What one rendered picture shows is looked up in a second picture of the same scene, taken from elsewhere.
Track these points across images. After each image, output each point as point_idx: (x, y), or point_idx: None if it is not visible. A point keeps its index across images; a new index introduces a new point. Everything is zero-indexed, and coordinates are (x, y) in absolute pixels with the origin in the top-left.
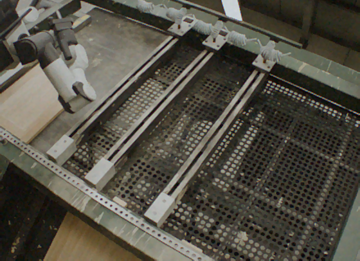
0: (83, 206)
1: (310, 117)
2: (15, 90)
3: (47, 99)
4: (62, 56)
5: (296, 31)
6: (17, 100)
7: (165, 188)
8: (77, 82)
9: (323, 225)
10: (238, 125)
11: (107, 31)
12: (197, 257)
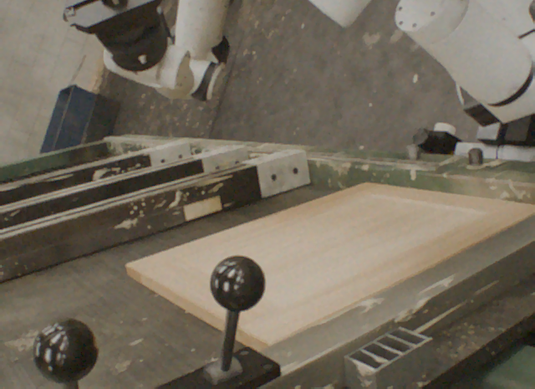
0: (264, 145)
1: None
2: (416, 248)
3: (288, 237)
4: (172, 43)
5: None
6: (403, 232)
7: (141, 153)
8: (175, 24)
9: (17, 179)
10: None
11: None
12: (162, 141)
